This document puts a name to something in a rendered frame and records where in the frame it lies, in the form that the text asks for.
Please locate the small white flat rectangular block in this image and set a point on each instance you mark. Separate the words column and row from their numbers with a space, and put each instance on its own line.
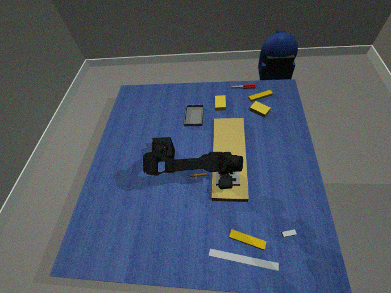
column 289, row 233

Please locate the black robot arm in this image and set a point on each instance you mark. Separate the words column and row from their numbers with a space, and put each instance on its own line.
column 210, row 162

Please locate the red-handled awl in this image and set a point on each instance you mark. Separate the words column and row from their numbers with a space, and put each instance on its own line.
column 251, row 86

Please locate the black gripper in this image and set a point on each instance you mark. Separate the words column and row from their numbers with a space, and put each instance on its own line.
column 225, row 181

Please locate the long grey flat bar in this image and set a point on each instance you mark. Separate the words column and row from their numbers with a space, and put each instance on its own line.
column 244, row 259

